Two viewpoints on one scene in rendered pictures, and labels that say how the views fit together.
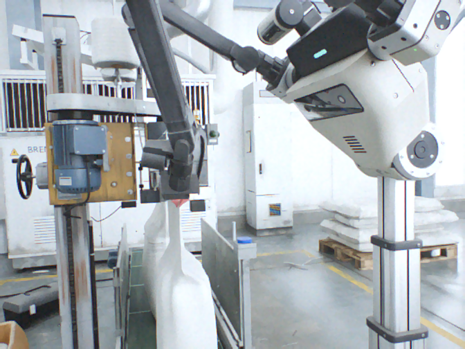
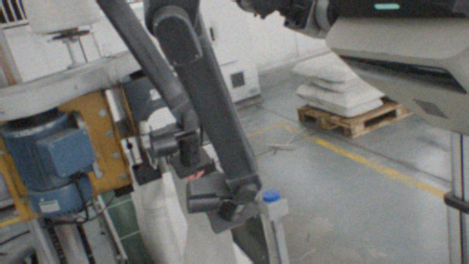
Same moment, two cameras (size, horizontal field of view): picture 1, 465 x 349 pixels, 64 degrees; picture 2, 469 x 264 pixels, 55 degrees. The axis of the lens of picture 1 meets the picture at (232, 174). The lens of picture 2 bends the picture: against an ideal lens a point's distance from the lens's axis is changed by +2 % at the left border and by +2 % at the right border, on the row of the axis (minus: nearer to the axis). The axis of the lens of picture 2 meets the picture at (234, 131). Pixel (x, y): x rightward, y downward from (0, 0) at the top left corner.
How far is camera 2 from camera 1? 47 cm
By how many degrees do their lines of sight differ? 18
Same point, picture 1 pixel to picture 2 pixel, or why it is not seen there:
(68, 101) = (24, 105)
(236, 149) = not seen: hidden behind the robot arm
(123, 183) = (111, 168)
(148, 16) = (204, 71)
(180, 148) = (246, 194)
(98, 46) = (39, 11)
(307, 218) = (273, 78)
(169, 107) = (230, 156)
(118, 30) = not seen: outside the picture
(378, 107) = not seen: outside the picture
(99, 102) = (64, 91)
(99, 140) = (85, 148)
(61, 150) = (31, 170)
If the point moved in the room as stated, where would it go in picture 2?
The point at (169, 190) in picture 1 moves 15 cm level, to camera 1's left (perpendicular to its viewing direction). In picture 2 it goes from (222, 224) to (149, 244)
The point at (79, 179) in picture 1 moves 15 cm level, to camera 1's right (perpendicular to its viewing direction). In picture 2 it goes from (68, 199) to (127, 183)
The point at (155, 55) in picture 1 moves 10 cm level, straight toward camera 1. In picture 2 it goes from (212, 109) to (239, 126)
